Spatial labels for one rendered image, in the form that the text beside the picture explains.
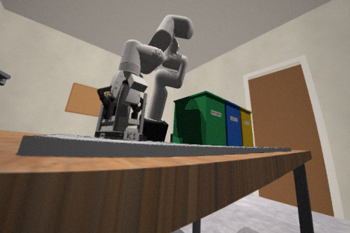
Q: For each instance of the yellow open-top bin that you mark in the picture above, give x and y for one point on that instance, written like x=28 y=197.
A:
x=246 y=127

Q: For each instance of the green bin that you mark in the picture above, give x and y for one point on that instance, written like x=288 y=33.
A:
x=200 y=119

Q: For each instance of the blue open bin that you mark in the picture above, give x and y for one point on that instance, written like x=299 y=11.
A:
x=233 y=124

